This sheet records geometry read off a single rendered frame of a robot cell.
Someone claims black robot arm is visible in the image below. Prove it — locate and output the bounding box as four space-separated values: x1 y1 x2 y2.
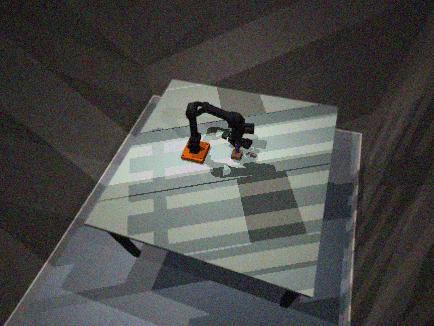
185 101 255 154

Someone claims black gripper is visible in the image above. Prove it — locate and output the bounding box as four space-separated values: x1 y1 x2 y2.
222 130 252 149

